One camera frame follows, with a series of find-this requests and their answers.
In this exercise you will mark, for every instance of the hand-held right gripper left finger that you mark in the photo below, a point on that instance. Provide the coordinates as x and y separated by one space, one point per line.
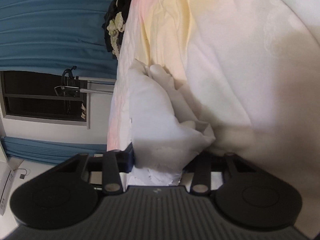
130 156

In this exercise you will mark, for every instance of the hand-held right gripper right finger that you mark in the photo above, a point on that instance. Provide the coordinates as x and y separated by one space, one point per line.
202 170

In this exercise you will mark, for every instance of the white garment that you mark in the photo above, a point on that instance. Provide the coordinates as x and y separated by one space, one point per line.
155 110

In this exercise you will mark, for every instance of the pile of clothes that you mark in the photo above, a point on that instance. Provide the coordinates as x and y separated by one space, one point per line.
117 25

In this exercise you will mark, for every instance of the beige cloth bundle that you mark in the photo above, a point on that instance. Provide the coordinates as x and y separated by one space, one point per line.
83 111

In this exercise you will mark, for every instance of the narrow blue curtain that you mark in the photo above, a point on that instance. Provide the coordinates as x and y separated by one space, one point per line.
50 147

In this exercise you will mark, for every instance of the garment steamer stand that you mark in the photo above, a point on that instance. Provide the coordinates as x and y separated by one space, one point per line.
72 88

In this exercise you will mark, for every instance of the dark window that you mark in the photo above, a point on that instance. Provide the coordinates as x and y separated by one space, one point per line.
37 105

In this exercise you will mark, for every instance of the air conditioner power plug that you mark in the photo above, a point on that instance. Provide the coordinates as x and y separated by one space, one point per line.
23 176

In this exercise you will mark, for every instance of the white box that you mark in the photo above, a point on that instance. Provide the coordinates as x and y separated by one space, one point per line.
6 187

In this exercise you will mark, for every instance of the wide blue curtain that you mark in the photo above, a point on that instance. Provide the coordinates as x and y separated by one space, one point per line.
50 30

